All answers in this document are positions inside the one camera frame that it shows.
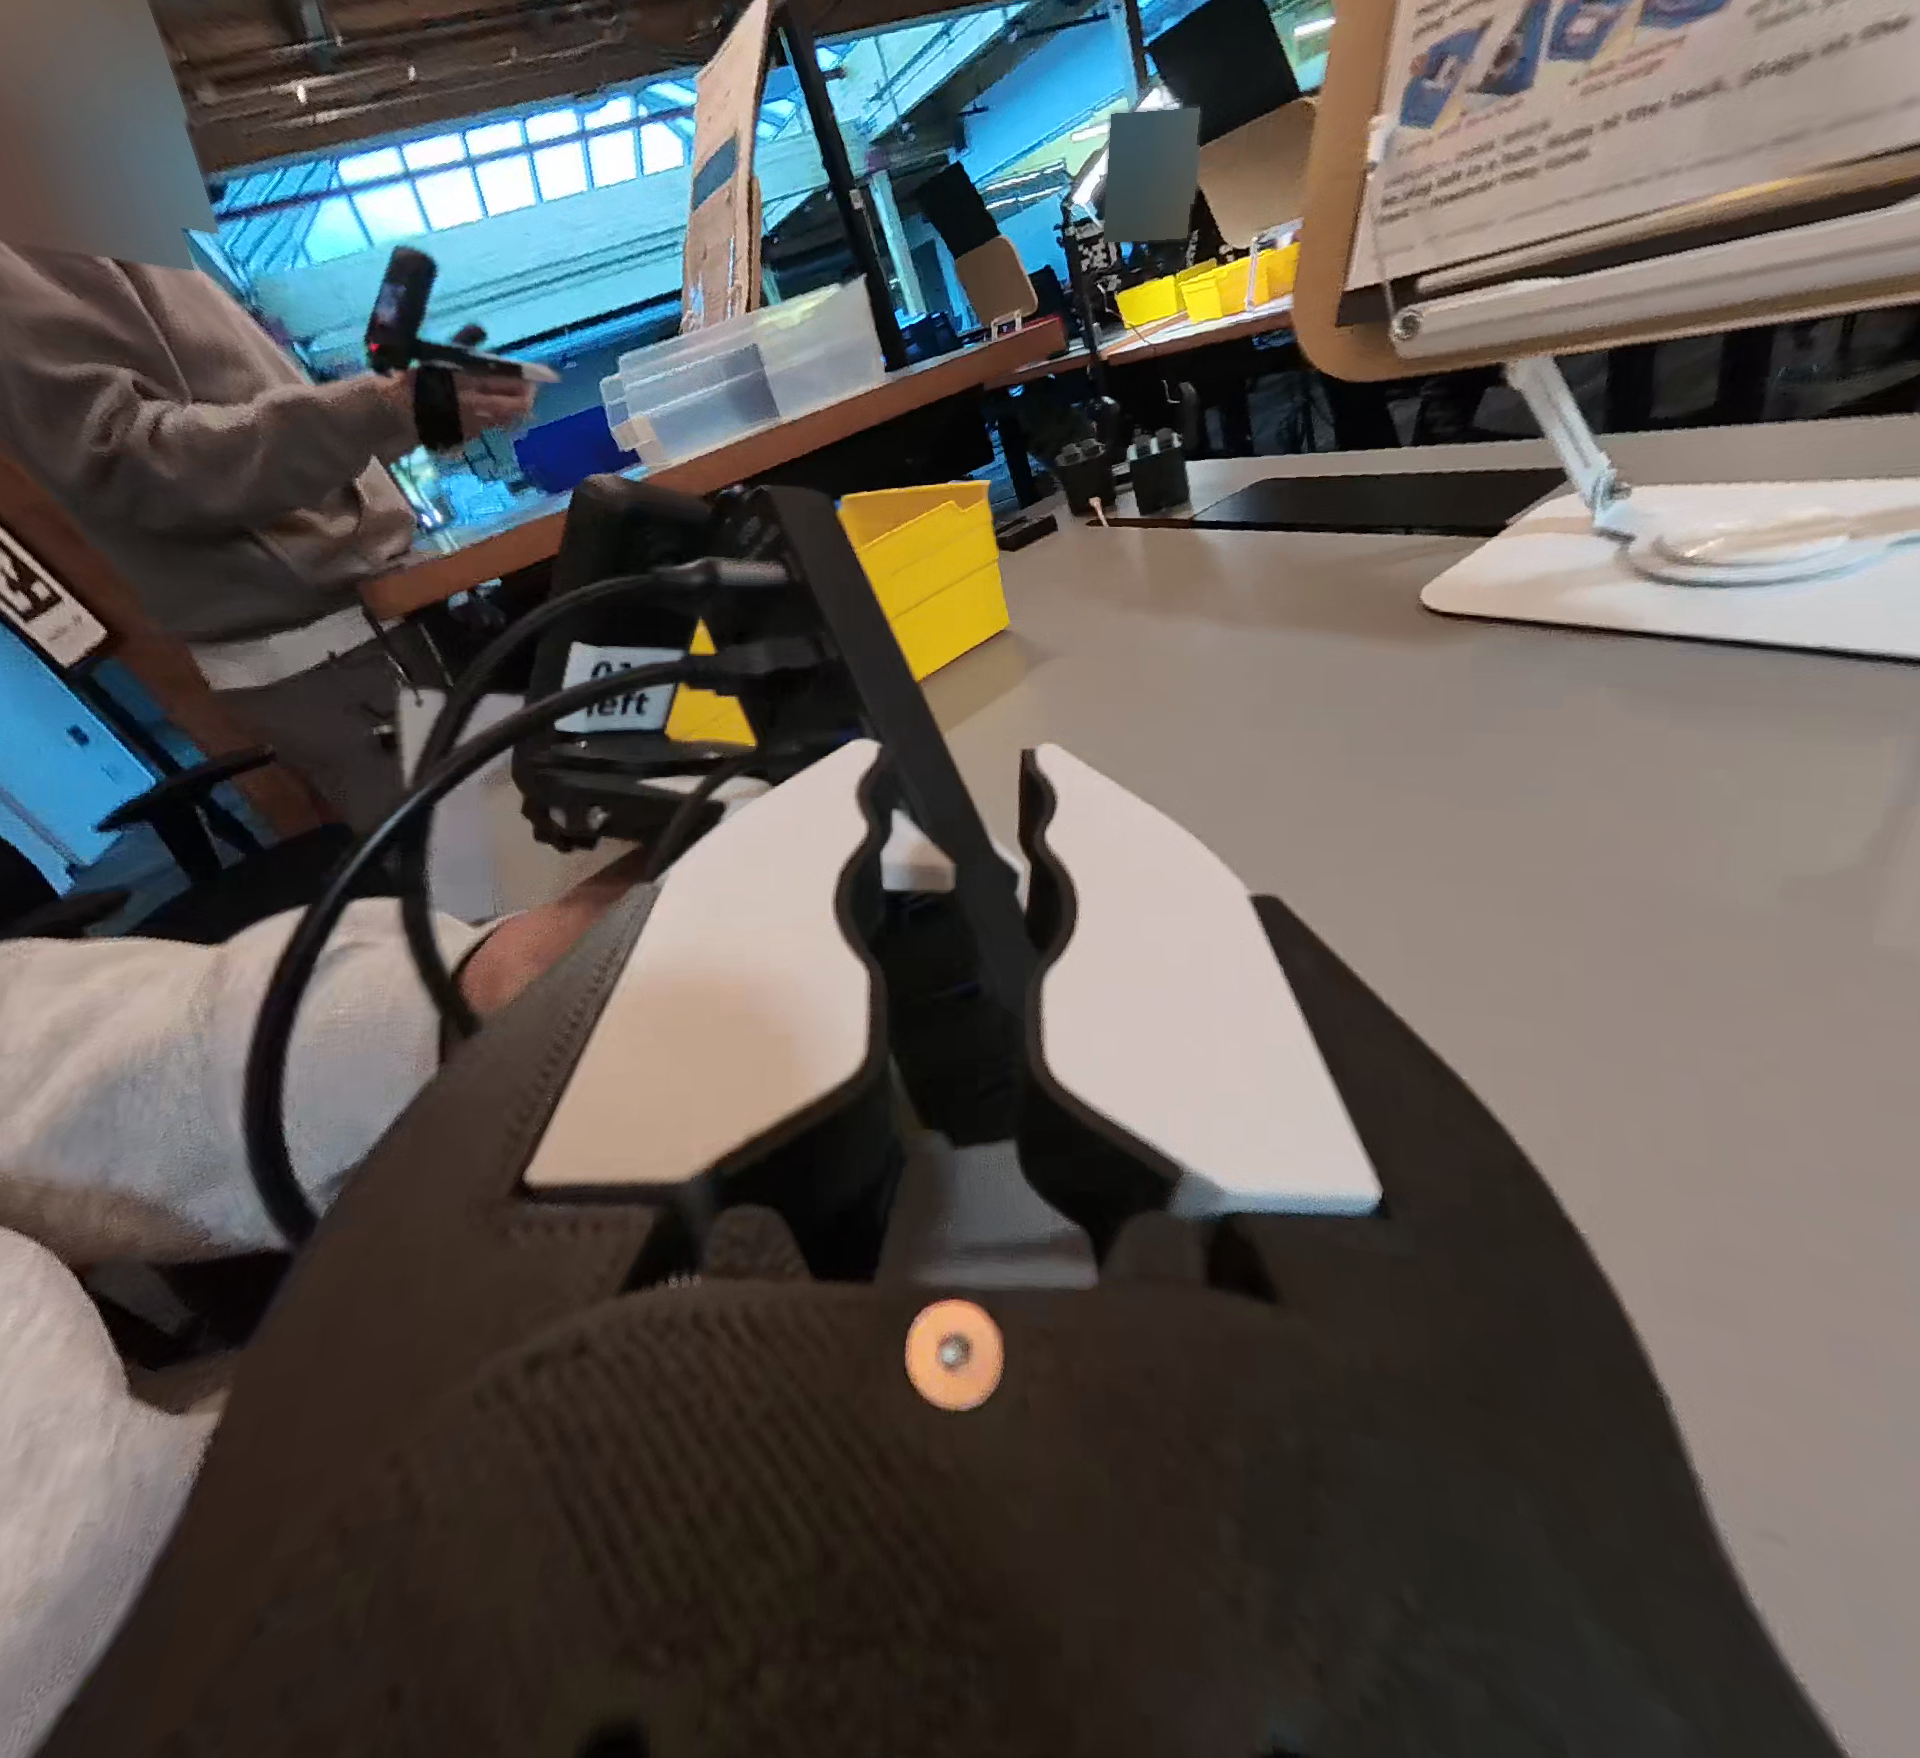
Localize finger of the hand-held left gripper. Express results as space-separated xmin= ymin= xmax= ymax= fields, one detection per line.
xmin=878 ymin=812 xmax=962 ymax=891

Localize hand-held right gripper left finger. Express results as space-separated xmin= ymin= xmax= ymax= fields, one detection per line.
xmin=521 ymin=736 xmax=888 ymax=1193

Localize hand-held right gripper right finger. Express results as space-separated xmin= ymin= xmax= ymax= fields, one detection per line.
xmin=1020 ymin=740 xmax=1385 ymax=1223

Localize black hub cable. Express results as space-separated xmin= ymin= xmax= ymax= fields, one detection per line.
xmin=246 ymin=555 xmax=824 ymax=1255

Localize person's left forearm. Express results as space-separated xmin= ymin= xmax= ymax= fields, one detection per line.
xmin=0 ymin=900 xmax=505 ymax=1265

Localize person's left hand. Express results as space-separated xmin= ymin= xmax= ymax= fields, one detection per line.
xmin=455 ymin=857 xmax=664 ymax=1028

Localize blue plastic bin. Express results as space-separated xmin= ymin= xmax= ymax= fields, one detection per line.
xmin=509 ymin=417 xmax=647 ymax=495

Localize clear plastic bin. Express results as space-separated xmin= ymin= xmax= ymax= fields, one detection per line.
xmin=602 ymin=276 xmax=888 ymax=468

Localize stacked yellow plastic bins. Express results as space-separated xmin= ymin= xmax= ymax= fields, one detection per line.
xmin=666 ymin=480 xmax=1010 ymax=750

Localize cardboard sheet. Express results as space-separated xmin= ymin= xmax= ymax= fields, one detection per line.
xmin=681 ymin=0 xmax=793 ymax=337

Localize tan rounded board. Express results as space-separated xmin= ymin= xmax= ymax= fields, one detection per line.
xmin=951 ymin=235 xmax=1039 ymax=321

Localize small black board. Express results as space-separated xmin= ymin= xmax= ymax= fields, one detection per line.
xmin=915 ymin=159 xmax=1003 ymax=263

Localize black pole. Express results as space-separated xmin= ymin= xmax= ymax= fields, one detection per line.
xmin=720 ymin=0 xmax=909 ymax=373

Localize black office chair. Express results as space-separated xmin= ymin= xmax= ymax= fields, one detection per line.
xmin=0 ymin=737 xmax=301 ymax=944

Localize black desk mat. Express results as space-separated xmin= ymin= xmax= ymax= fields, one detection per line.
xmin=1102 ymin=468 xmax=1575 ymax=538

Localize instruction sheet on white stand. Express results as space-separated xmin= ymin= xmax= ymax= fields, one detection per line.
xmin=1416 ymin=357 xmax=1920 ymax=665

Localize distant wooden workbench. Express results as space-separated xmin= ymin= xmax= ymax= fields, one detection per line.
xmin=982 ymin=296 xmax=1300 ymax=396

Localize framed fiducial tag sign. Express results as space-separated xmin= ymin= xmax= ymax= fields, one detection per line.
xmin=0 ymin=522 xmax=112 ymax=666

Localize LED light panel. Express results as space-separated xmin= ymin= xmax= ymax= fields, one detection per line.
xmin=1102 ymin=108 xmax=1201 ymax=245

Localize cardboard piece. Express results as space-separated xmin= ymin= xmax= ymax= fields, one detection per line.
xmin=1199 ymin=101 xmax=1324 ymax=249

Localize black flat panel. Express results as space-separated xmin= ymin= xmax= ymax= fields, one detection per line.
xmin=1147 ymin=0 xmax=1304 ymax=149

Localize printed instruction sheet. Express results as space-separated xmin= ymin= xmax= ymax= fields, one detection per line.
xmin=1351 ymin=0 xmax=1920 ymax=290

